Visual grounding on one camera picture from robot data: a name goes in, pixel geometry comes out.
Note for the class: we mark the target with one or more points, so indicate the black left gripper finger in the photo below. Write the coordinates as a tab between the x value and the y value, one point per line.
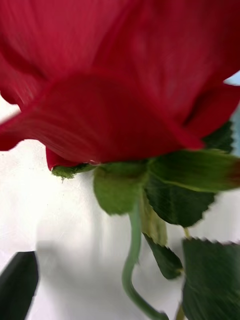
17	285

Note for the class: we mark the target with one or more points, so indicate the red rose green stem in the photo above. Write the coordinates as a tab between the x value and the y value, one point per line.
100	112

